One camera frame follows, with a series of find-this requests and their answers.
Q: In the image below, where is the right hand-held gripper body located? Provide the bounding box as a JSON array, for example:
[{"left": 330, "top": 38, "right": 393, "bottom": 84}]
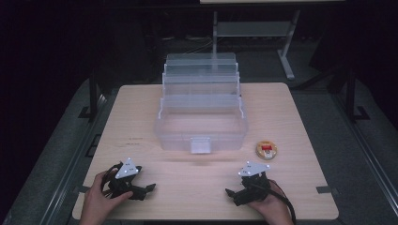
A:
[{"left": 235, "top": 160, "right": 272, "bottom": 207}]

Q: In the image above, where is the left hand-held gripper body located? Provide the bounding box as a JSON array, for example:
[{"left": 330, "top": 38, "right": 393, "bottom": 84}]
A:
[{"left": 106, "top": 157, "right": 148, "bottom": 202}]

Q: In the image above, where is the round yellow tin red label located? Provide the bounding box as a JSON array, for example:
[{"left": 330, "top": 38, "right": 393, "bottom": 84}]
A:
[{"left": 255, "top": 140, "right": 278, "bottom": 161}]

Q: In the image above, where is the person's right hand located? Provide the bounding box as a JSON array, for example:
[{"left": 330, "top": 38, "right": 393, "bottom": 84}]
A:
[{"left": 246, "top": 180, "right": 296, "bottom": 225}]

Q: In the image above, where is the aluminium floor rail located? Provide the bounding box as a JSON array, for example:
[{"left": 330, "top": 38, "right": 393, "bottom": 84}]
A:
[
  {"left": 332, "top": 93, "right": 398, "bottom": 217},
  {"left": 38, "top": 93, "right": 109, "bottom": 225}
]

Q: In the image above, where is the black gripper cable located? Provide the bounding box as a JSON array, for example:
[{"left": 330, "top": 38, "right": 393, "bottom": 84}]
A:
[
  {"left": 99, "top": 161, "right": 124, "bottom": 199},
  {"left": 268, "top": 179, "right": 298, "bottom": 225}
]

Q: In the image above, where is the black metal post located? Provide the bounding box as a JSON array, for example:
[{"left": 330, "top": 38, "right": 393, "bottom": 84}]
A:
[
  {"left": 78, "top": 69, "right": 100, "bottom": 124},
  {"left": 344, "top": 69, "right": 371, "bottom": 124}
]

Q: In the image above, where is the person's left hand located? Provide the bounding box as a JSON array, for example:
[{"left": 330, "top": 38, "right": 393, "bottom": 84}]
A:
[{"left": 80, "top": 171, "right": 134, "bottom": 223}]

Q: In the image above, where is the white metal table frame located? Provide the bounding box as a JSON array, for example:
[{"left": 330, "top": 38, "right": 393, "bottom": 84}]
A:
[{"left": 211, "top": 8, "right": 302, "bottom": 81}]

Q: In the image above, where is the clear plastic tiered storage box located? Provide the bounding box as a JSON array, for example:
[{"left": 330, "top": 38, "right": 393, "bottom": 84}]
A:
[{"left": 153, "top": 52, "right": 250, "bottom": 155}]

